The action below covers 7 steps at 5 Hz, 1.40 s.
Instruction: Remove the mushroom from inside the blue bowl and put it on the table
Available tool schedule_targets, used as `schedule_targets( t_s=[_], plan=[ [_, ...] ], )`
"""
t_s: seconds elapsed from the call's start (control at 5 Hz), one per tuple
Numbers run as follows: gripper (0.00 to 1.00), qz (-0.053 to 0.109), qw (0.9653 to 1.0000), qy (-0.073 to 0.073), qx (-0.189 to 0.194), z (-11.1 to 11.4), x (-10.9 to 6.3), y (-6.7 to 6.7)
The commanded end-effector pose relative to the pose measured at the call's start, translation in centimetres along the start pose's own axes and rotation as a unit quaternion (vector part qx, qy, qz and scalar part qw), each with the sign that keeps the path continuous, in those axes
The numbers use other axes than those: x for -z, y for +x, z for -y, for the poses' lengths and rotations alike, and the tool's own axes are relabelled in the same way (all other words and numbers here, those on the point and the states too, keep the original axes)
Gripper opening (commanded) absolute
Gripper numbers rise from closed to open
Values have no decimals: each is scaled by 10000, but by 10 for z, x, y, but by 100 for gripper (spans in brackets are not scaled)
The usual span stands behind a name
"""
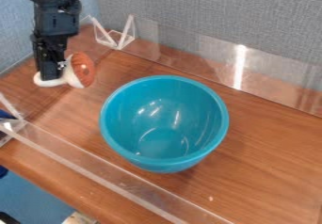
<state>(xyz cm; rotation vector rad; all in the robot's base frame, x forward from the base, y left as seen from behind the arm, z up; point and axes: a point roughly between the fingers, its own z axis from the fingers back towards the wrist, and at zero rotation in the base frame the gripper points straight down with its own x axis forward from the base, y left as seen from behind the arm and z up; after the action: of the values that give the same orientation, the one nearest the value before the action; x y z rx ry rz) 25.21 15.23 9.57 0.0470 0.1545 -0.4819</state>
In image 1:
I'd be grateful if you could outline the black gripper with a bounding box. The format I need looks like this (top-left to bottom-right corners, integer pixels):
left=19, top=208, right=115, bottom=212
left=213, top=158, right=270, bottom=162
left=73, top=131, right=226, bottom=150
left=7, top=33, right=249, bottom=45
left=31, top=0, right=82, bottom=81

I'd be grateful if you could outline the clear acrylic back barrier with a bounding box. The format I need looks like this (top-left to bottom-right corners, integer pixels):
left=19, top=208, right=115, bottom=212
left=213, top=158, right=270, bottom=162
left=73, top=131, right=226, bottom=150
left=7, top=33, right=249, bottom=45
left=90, top=14, right=322, bottom=119

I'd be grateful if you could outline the clear acrylic front barrier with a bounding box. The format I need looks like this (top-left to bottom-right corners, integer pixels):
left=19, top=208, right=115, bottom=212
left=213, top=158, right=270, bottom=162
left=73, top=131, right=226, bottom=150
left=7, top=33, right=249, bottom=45
left=0, top=92, right=234, bottom=224

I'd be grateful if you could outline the white brown toy mushroom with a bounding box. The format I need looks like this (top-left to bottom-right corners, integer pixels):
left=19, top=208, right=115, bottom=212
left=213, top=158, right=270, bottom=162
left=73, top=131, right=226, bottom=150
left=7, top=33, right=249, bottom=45
left=32, top=52, right=97, bottom=88

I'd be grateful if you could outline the blue plastic bowl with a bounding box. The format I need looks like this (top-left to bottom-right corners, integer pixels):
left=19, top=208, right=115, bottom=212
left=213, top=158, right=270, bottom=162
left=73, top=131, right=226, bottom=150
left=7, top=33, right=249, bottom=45
left=99, top=75, right=229, bottom=173

